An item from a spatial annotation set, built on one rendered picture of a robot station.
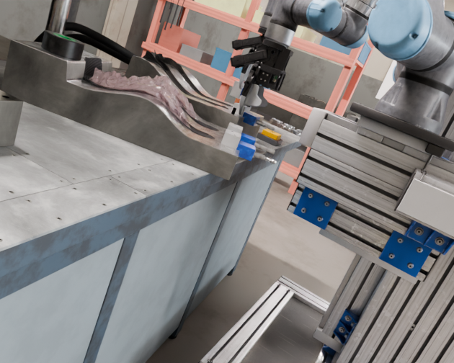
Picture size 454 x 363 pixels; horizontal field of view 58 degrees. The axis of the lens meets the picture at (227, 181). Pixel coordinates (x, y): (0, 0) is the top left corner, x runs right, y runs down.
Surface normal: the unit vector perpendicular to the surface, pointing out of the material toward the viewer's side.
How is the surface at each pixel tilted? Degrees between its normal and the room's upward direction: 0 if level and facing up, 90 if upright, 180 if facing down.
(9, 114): 90
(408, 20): 97
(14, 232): 0
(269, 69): 90
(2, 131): 90
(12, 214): 0
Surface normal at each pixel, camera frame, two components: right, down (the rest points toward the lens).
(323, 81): -0.43, 0.11
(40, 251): 0.87, 0.43
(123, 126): -0.07, 0.28
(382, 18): -0.78, 0.02
